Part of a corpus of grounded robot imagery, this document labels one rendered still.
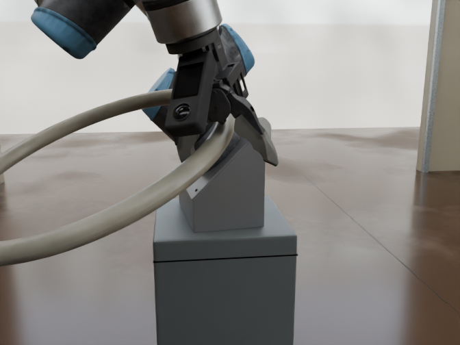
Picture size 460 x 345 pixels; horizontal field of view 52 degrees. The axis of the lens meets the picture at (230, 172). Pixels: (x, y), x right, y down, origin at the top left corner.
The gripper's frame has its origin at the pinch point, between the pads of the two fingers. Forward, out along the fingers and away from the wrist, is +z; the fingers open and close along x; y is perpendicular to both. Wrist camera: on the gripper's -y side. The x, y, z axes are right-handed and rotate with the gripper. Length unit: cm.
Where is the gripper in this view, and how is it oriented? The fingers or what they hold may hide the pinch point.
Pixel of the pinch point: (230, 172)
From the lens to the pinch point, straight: 69.2
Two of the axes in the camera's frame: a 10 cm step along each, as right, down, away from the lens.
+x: -9.1, 0.9, 3.9
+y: 2.9, -5.4, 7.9
